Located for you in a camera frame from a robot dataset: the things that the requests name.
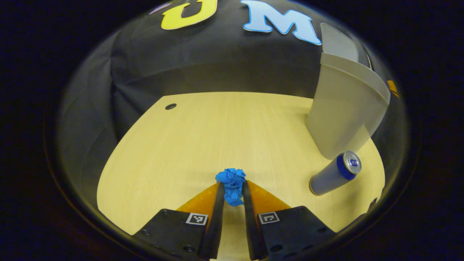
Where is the silver blue pop can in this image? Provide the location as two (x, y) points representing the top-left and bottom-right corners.
(309, 150), (362, 196)

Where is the white desktop garbage bin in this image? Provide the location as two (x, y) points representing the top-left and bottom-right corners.
(305, 22), (391, 160)

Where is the black backdrop cloth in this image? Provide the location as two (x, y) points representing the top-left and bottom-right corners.
(58, 0), (376, 192)

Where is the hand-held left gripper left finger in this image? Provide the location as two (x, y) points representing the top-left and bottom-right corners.
(132, 182), (226, 261)

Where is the blue paper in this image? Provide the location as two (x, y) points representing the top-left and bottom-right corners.
(215, 168), (247, 207)

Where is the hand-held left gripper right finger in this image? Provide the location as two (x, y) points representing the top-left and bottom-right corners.
(242, 180), (336, 261)

